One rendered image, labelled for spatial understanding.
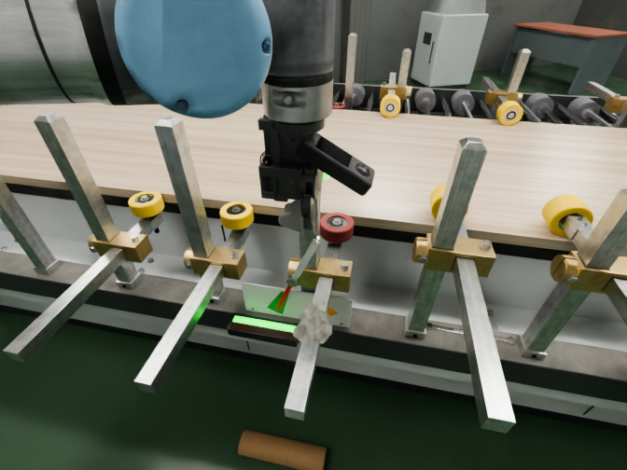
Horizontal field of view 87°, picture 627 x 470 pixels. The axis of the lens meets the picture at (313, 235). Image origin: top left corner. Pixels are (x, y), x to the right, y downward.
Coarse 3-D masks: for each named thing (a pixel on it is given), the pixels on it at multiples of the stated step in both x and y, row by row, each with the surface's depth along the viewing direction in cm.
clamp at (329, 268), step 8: (320, 256) 72; (296, 264) 71; (320, 264) 70; (328, 264) 70; (336, 264) 70; (352, 264) 71; (288, 272) 71; (304, 272) 69; (312, 272) 69; (320, 272) 69; (328, 272) 68; (336, 272) 68; (344, 272) 68; (304, 280) 71; (312, 280) 70; (336, 280) 69; (344, 280) 68; (336, 288) 70; (344, 288) 70
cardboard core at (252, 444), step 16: (256, 432) 118; (240, 448) 114; (256, 448) 113; (272, 448) 113; (288, 448) 113; (304, 448) 113; (320, 448) 114; (288, 464) 112; (304, 464) 110; (320, 464) 110
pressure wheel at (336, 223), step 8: (328, 216) 78; (336, 216) 78; (344, 216) 78; (320, 224) 76; (328, 224) 76; (336, 224) 76; (344, 224) 76; (352, 224) 76; (320, 232) 77; (328, 232) 74; (336, 232) 74; (344, 232) 74; (352, 232) 76; (328, 240) 75; (336, 240) 75; (344, 240) 75
